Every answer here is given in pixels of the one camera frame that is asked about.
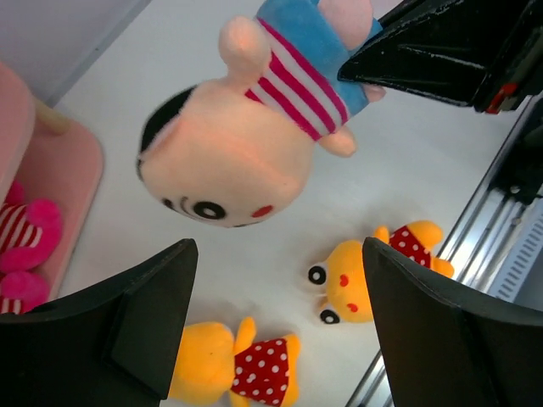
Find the pink owl plush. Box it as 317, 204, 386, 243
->
1, 271, 50, 315
1, 181, 63, 274

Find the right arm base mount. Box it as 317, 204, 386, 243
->
490, 99, 542, 206

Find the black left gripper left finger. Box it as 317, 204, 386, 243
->
1, 239, 199, 407

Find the yellow bear polka dot dress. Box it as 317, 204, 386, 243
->
168, 317, 301, 406

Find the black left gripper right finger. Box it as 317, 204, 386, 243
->
362, 237, 542, 406

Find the peach doll striped shirt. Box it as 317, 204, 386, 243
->
137, 1, 384, 228

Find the yellow frog plush polka dress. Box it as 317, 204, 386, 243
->
307, 220, 454, 325

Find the aluminium rail frame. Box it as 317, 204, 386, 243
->
349, 98, 542, 406

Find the pink three tier shelf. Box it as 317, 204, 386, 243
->
1, 64, 104, 299

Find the white slotted cable duct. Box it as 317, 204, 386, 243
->
489, 203, 542, 303

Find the pink owl plush left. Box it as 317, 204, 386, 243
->
1, 181, 63, 274

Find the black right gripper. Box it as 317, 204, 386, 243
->
339, 0, 542, 114

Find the pink owl plush right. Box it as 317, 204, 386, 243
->
1, 271, 50, 315

